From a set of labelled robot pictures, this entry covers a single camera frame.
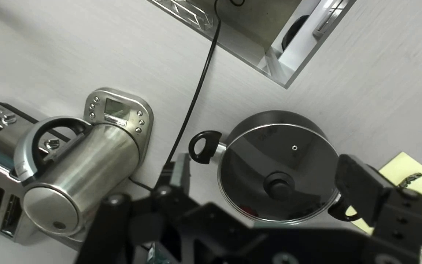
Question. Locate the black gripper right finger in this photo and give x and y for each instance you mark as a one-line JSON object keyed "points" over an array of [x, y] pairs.
{"points": [[367, 188]]}

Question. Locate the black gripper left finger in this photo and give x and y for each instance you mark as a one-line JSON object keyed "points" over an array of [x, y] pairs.
{"points": [[116, 229]]}

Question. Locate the glass lid with black knob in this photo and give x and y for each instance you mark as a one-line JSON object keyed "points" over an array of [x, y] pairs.
{"points": [[270, 156]]}

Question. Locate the black cooking pot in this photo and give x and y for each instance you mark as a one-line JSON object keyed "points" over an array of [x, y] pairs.
{"points": [[204, 147]]}

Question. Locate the yellow mat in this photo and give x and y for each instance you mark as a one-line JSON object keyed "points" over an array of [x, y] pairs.
{"points": [[402, 169]]}

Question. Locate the small black object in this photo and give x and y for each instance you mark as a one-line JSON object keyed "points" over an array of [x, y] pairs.
{"points": [[410, 180]]}

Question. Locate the stainless steel electric kettle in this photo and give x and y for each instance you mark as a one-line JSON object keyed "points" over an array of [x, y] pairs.
{"points": [[88, 166]]}

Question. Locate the steel kettle base with buttons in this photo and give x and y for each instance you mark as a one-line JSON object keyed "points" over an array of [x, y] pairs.
{"points": [[117, 105]]}

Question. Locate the grey drawer cabinet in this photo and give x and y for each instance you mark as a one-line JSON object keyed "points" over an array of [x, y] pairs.
{"points": [[249, 30]]}

